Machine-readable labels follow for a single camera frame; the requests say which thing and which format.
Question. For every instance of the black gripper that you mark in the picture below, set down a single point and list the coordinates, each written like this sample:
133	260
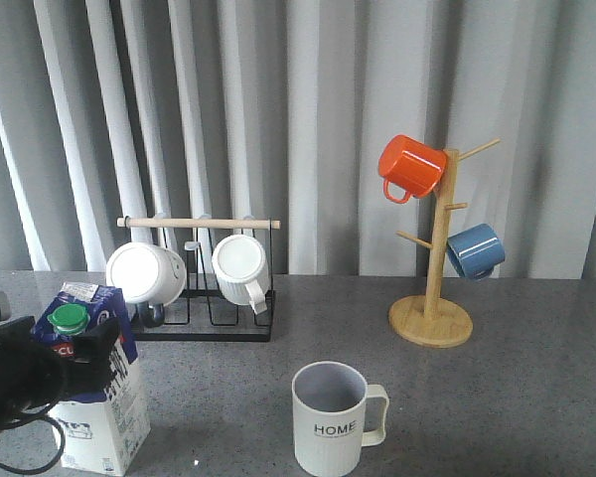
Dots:
33	378

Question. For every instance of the blue white milk carton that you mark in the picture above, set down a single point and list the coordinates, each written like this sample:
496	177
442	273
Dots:
103	429

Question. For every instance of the cream HOME mug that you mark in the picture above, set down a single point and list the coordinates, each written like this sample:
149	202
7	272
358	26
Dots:
336	414

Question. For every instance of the white round smiley mug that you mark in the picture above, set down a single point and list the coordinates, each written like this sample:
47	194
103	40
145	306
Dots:
146	273

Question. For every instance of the white ribbed mug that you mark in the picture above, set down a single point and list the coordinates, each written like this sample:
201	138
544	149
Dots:
241	270

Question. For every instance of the grey pleated curtain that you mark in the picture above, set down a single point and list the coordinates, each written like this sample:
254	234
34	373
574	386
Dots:
280	109

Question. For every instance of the wooden mug tree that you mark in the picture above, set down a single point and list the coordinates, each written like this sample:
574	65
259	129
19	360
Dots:
428	319

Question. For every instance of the orange mug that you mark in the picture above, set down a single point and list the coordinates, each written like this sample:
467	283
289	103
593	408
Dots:
410	169

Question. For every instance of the blue mug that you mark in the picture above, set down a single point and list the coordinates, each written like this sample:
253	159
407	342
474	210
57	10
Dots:
475	252

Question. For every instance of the black wire mug rack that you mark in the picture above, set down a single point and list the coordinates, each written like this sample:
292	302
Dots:
201	313

